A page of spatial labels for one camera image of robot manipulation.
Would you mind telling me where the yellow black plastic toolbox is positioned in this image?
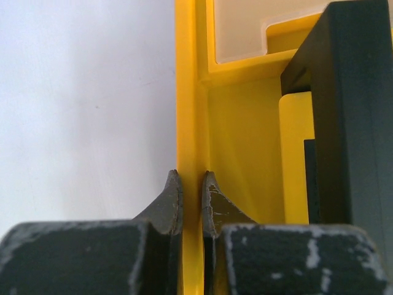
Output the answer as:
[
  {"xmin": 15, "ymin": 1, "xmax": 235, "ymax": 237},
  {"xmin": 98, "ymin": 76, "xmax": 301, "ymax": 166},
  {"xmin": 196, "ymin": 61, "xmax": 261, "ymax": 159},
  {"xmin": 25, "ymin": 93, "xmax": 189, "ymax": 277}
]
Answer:
[{"xmin": 175, "ymin": 1, "xmax": 392, "ymax": 294}]

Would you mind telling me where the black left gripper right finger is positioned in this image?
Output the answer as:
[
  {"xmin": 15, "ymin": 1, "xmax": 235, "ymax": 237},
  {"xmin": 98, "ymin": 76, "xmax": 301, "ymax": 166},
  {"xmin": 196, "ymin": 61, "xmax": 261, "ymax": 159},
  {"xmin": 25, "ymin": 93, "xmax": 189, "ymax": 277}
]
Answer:
[{"xmin": 201, "ymin": 171, "xmax": 389, "ymax": 294}]

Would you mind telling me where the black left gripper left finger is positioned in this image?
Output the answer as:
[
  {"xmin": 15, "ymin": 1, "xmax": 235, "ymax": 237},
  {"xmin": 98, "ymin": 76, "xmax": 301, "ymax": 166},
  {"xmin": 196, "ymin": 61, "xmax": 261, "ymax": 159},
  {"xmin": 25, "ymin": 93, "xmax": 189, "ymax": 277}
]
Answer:
[{"xmin": 1, "ymin": 170, "xmax": 183, "ymax": 294}]

